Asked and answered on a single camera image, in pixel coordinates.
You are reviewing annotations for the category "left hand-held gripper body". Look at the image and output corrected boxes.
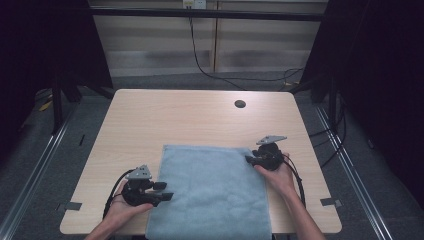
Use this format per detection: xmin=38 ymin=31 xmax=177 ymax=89
xmin=120 ymin=164 xmax=165 ymax=208

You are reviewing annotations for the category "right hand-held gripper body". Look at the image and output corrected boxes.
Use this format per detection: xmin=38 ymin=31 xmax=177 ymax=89
xmin=251 ymin=134 xmax=288 ymax=172

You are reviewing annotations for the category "light blue towel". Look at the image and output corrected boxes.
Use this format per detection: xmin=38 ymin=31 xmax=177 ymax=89
xmin=145 ymin=143 xmax=273 ymax=240

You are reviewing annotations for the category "person's left hand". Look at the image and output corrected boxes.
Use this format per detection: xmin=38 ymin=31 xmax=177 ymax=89
xmin=104 ymin=179 xmax=155 ymax=228

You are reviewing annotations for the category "person's right hand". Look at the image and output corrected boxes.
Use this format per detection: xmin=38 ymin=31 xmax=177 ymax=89
xmin=254 ymin=152 xmax=298 ymax=197

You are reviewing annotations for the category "grey tape piece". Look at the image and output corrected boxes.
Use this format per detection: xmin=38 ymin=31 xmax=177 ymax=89
xmin=319 ymin=197 xmax=344 ymax=208
xmin=56 ymin=201 xmax=83 ymax=213

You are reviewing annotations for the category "black metal stand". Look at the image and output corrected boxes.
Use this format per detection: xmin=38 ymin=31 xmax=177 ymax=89
xmin=50 ymin=74 xmax=65 ymax=136
xmin=327 ymin=74 xmax=338 ymax=132

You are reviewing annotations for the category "dark curtain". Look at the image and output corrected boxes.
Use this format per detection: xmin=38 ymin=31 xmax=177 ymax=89
xmin=0 ymin=0 xmax=114 ymax=168
xmin=299 ymin=0 xmax=424 ymax=209

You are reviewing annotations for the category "black horizontal metal bar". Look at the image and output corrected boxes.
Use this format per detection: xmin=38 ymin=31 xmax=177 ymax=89
xmin=89 ymin=7 xmax=325 ymax=23

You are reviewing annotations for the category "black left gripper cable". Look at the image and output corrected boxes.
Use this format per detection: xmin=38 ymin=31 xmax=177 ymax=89
xmin=102 ymin=168 xmax=135 ymax=220

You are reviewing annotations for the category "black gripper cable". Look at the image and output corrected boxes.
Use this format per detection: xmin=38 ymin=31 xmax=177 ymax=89
xmin=102 ymin=168 xmax=135 ymax=220
xmin=283 ymin=154 xmax=307 ymax=208

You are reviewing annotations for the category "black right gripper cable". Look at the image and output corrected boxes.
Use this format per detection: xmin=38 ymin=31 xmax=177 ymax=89
xmin=283 ymin=154 xmax=307 ymax=208

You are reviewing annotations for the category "black floor cable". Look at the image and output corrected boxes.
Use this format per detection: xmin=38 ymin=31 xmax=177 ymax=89
xmin=308 ymin=93 xmax=348 ymax=169

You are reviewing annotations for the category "metal floor rail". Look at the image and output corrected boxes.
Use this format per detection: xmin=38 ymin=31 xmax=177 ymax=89
xmin=0 ymin=103 xmax=80 ymax=240
xmin=314 ymin=105 xmax=395 ymax=240

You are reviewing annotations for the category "black wall outlet cable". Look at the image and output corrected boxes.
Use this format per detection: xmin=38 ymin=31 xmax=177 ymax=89
xmin=188 ymin=6 xmax=306 ymax=92

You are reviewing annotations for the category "white wall outlet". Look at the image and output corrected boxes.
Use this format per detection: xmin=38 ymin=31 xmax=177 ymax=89
xmin=182 ymin=0 xmax=208 ymax=10

